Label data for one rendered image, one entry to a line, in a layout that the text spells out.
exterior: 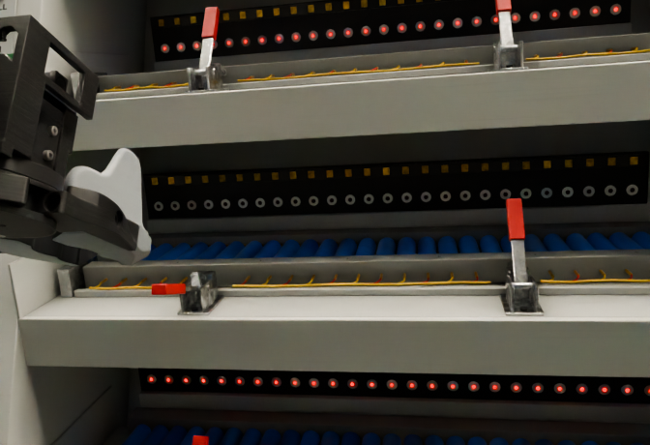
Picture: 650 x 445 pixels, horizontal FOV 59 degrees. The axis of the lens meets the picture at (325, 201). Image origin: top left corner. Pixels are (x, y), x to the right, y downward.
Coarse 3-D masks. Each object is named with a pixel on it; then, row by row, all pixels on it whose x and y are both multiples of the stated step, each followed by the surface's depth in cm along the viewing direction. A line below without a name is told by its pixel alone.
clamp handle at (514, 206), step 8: (512, 200) 47; (520, 200) 47; (512, 208) 47; (520, 208) 47; (512, 216) 47; (520, 216) 47; (512, 224) 47; (520, 224) 46; (512, 232) 46; (520, 232) 46; (512, 240) 46; (520, 240) 46; (512, 248) 46; (520, 248) 46; (512, 256) 46; (520, 256) 46; (520, 264) 45; (520, 272) 45; (520, 280) 45
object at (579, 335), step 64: (64, 320) 50; (128, 320) 49; (192, 320) 48; (256, 320) 47; (320, 320) 46; (384, 320) 45; (448, 320) 44; (512, 320) 43; (576, 320) 42; (640, 320) 42
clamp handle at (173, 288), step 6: (192, 276) 49; (198, 276) 49; (192, 282) 49; (198, 282) 49; (156, 288) 43; (162, 288) 43; (168, 288) 43; (174, 288) 44; (180, 288) 45; (186, 288) 46; (192, 288) 48; (198, 288) 49; (156, 294) 43; (162, 294) 43; (168, 294) 43
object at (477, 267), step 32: (320, 256) 54; (352, 256) 53; (384, 256) 53; (416, 256) 52; (448, 256) 51; (480, 256) 51; (544, 256) 50; (576, 256) 49; (608, 256) 49; (640, 256) 48; (96, 288) 55
